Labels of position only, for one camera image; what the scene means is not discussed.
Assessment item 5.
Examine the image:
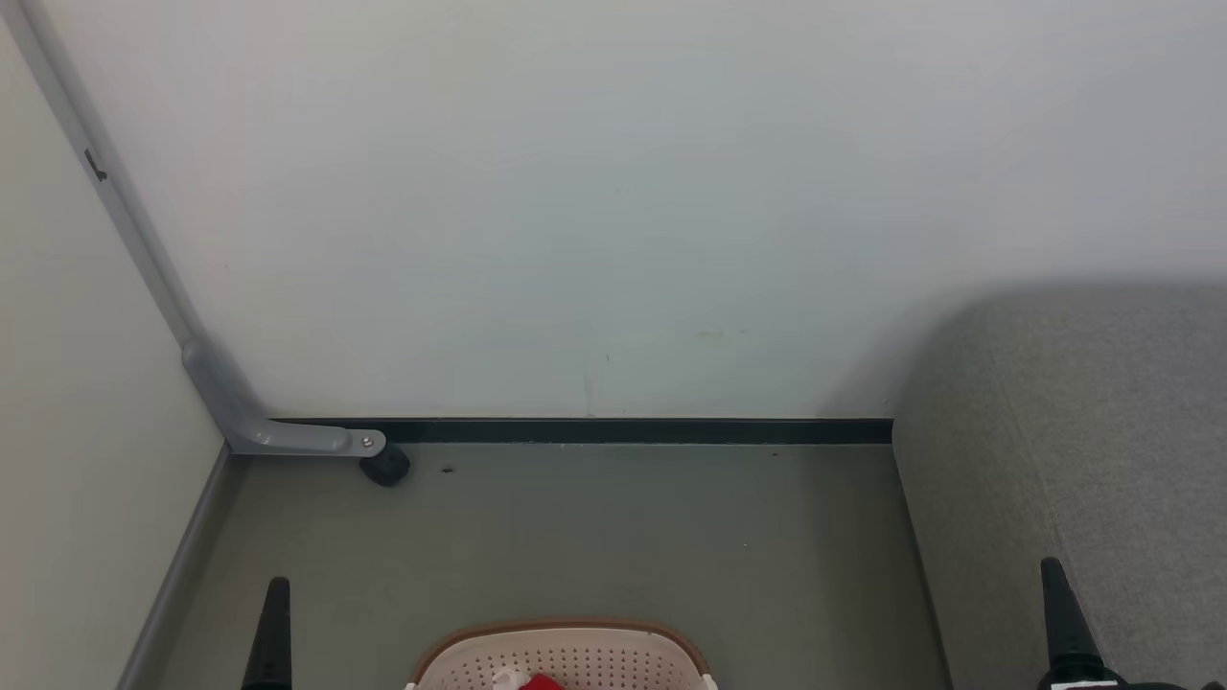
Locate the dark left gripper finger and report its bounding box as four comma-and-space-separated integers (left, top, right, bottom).
242, 576, 292, 690

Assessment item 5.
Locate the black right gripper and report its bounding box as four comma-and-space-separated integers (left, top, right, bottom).
1037, 557, 1194, 690

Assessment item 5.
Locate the grey fabric sofa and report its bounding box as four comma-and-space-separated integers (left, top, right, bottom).
891, 283, 1227, 690

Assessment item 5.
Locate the black caster wheel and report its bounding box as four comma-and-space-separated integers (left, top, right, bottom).
359, 448, 411, 488

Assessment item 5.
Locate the cream perforated laundry basket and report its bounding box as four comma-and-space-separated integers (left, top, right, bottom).
405, 619, 718, 690

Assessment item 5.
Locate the black baseboard strip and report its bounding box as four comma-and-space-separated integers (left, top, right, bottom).
268, 418, 893, 446

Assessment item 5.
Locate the grey wall skirting strip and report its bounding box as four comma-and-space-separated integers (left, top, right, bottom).
115, 446, 236, 690

